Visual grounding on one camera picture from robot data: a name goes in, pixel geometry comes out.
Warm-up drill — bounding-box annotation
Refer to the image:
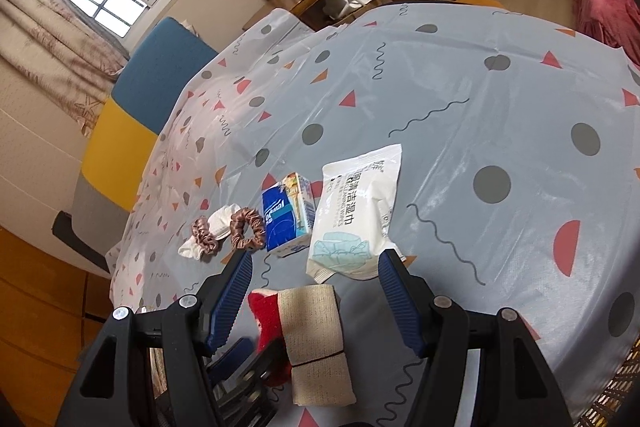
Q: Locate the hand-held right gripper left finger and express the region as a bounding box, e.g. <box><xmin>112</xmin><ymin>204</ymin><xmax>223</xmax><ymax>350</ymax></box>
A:
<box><xmin>55</xmin><ymin>250</ymin><xmax>254</xmax><ymax>427</ymax></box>

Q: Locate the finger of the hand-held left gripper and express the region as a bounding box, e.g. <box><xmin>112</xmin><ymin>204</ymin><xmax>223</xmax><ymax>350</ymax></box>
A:
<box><xmin>209</xmin><ymin>337</ymin><xmax>255</xmax><ymax>388</ymax></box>
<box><xmin>219</xmin><ymin>341</ymin><xmax>288</xmax><ymax>427</ymax></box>

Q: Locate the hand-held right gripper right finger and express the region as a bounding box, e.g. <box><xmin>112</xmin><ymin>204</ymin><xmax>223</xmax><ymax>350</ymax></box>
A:
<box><xmin>377</xmin><ymin>248</ymin><xmax>589</xmax><ymax>427</ymax></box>

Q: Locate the red plush toy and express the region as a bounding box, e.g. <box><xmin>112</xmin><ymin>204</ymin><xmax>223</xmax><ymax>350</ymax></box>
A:
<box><xmin>247</xmin><ymin>289</ymin><xmax>294</xmax><ymax>388</ymax></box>

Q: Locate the brown satin scrunchie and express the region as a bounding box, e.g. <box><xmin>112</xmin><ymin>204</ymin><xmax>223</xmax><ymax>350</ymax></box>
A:
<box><xmin>230</xmin><ymin>207</ymin><xmax>267</xmax><ymax>253</ymax></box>

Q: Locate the pink satin scrunchie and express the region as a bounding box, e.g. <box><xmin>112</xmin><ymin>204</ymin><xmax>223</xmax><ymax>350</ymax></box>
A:
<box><xmin>192</xmin><ymin>217</ymin><xmax>220</xmax><ymax>255</ymax></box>

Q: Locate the white mesh cloth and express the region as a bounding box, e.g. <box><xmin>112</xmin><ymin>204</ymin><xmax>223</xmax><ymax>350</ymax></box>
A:
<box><xmin>178</xmin><ymin>203</ymin><xmax>241</xmax><ymax>263</ymax></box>

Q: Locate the beige bandage roll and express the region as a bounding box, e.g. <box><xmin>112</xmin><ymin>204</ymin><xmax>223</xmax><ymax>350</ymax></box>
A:
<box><xmin>277</xmin><ymin>284</ymin><xmax>358</xmax><ymax>408</ymax></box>

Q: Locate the blue tissue packet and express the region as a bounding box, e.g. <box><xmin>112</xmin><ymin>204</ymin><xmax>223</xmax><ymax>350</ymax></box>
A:
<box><xmin>261</xmin><ymin>172</ymin><xmax>315</xmax><ymax>258</ymax></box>

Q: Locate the white wet wipe packet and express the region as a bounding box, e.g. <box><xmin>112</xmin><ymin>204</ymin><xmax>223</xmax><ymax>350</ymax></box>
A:
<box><xmin>306</xmin><ymin>143</ymin><xmax>403</xmax><ymax>284</ymax></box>

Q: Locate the wooden wardrobe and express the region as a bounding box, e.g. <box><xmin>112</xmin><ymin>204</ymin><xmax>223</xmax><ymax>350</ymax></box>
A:
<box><xmin>0</xmin><ymin>227</ymin><xmax>116</xmax><ymax>373</ymax></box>

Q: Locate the grey yellow blue sofa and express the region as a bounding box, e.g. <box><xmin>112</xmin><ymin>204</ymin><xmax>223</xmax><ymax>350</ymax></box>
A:
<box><xmin>52</xmin><ymin>17</ymin><xmax>218</xmax><ymax>278</ymax></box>

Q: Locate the rattan chair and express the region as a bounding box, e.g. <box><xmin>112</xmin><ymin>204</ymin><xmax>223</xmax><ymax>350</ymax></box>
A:
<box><xmin>590</xmin><ymin>357</ymin><xmax>640</xmax><ymax>427</ymax></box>

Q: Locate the beige starfish print curtain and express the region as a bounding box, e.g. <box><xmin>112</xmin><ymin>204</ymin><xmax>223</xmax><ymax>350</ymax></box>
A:
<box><xmin>0</xmin><ymin>0</ymin><xmax>131</xmax><ymax>138</ymax></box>

